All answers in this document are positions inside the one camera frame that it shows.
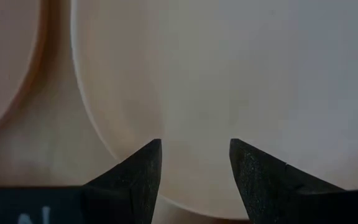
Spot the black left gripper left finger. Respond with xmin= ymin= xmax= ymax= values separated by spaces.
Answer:
xmin=84 ymin=138 xmax=163 ymax=224

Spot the peach cream plate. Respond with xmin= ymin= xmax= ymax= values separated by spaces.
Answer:
xmin=0 ymin=0 xmax=42 ymax=139

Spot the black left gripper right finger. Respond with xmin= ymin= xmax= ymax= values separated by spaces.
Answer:
xmin=228 ymin=138 xmax=345 ymax=224

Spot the pale blue plate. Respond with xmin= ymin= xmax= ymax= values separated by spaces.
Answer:
xmin=70 ymin=0 xmax=358 ymax=220

